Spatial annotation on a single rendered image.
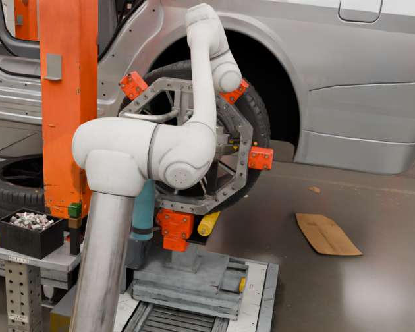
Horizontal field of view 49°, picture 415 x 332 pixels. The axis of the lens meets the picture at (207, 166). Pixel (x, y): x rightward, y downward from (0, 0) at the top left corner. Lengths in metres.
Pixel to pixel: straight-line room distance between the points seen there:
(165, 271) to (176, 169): 1.26
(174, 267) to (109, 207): 1.19
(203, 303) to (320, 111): 1.01
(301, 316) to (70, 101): 1.49
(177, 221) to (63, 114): 0.63
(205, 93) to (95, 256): 0.52
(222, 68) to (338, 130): 0.84
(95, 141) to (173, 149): 0.18
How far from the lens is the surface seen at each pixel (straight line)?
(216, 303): 2.14
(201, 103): 1.25
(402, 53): 2.15
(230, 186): 1.85
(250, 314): 2.24
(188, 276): 2.18
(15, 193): 2.34
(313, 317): 2.45
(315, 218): 3.47
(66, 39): 1.81
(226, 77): 1.48
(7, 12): 6.75
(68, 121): 1.86
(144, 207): 1.84
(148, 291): 2.20
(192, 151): 1.00
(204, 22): 1.47
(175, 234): 1.98
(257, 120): 1.85
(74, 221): 1.80
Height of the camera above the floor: 1.38
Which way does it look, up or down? 19 degrees down
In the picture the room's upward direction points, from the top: 5 degrees clockwise
